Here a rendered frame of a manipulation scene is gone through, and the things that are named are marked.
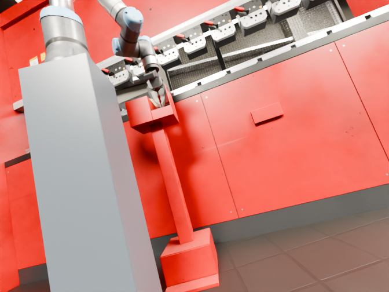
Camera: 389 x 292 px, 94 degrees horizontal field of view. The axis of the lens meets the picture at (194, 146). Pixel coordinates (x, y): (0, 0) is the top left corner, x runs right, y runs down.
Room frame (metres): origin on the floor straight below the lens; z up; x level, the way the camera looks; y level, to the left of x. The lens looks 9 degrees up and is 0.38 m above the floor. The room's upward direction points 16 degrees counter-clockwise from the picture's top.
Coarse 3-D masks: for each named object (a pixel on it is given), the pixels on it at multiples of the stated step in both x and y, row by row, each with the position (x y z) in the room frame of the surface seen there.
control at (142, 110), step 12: (144, 96) 0.76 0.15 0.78; (168, 96) 0.76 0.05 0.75; (132, 108) 0.76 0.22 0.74; (144, 108) 0.76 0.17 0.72; (156, 108) 0.90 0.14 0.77; (168, 108) 0.75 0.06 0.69; (132, 120) 0.76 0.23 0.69; (144, 120) 0.76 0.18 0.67; (156, 120) 0.77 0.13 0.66; (168, 120) 0.82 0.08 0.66; (144, 132) 0.89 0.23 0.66
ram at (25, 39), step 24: (144, 0) 1.15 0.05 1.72; (168, 0) 1.12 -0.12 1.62; (192, 0) 1.09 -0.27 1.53; (216, 0) 1.06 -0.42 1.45; (264, 0) 1.05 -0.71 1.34; (24, 24) 1.37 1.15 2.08; (96, 24) 1.23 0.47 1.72; (144, 24) 1.16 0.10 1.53; (168, 24) 1.13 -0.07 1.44; (192, 24) 1.10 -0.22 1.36; (24, 48) 1.38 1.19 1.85; (96, 48) 1.24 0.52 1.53
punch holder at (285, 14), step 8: (272, 0) 1.00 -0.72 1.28; (280, 0) 0.99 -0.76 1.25; (288, 0) 0.98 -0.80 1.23; (296, 0) 0.97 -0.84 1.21; (272, 8) 1.01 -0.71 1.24; (280, 8) 0.99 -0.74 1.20; (288, 8) 0.98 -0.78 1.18; (296, 8) 1.00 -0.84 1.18; (272, 16) 1.06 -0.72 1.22; (280, 16) 1.02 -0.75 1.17; (288, 16) 1.04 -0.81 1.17
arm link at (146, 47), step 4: (140, 36) 0.77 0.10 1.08; (144, 36) 0.77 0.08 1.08; (140, 40) 0.77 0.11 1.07; (144, 40) 0.77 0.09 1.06; (148, 40) 0.78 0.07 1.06; (140, 44) 0.76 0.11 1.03; (144, 44) 0.77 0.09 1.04; (148, 44) 0.78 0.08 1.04; (152, 44) 0.80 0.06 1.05; (140, 48) 0.76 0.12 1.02; (144, 48) 0.77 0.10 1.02; (148, 48) 0.78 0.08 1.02; (152, 48) 0.79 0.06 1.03; (140, 52) 0.77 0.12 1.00; (144, 52) 0.78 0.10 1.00; (148, 52) 0.78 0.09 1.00; (152, 52) 0.79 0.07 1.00; (140, 56) 0.79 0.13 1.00; (144, 56) 0.78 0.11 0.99
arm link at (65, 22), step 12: (48, 12) 0.46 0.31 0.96; (60, 12) 0.46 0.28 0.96; (72, 12) 0.49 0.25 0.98; (48, 24) 0.46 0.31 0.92; (60, 24) 0.46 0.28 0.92; (72, 24) 0.48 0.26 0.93; (48, 36) 0.46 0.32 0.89; (60, 36) 0.46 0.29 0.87; (72, 36) 0.47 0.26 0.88; (84, 36) 0.52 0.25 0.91
